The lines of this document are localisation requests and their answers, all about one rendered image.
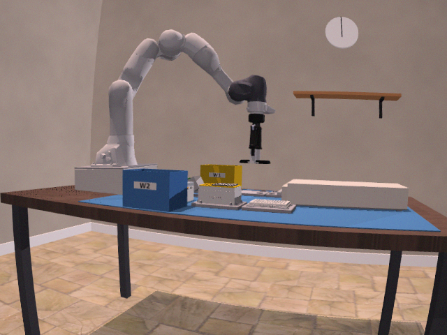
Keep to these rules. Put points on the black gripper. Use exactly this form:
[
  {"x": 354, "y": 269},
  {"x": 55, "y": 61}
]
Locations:
[{"x": 255, "y": 149}]

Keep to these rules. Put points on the blue open-top bin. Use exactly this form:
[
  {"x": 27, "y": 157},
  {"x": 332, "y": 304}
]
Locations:
[{"x": 154, "y": 189}]

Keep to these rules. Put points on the blue bench mat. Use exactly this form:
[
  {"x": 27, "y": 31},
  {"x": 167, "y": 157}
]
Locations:
[{"x": 375, "y": 219}]

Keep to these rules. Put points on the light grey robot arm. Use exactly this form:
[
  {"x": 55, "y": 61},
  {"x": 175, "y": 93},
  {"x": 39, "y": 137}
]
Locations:
[{"x": 119, "y": 150}]

